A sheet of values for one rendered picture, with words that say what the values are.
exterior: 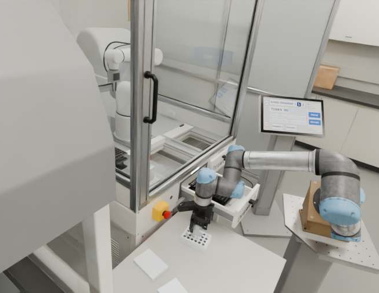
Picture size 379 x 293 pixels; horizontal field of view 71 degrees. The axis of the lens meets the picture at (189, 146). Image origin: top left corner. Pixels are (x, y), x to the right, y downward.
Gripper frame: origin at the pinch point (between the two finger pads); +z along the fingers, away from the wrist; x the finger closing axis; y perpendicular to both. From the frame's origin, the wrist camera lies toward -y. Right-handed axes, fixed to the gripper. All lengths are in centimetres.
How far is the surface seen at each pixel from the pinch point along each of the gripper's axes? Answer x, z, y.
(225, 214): 15.4, -4.8, 10.3
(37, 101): -62, -78, -7
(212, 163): 49, -10, -11
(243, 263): 1.0, 5.7, 25.7
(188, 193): 18.9, -5.7, -12.0
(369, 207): 213, 81, 128
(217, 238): 8.9, 5.7, 10.2
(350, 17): 353, -103, 52
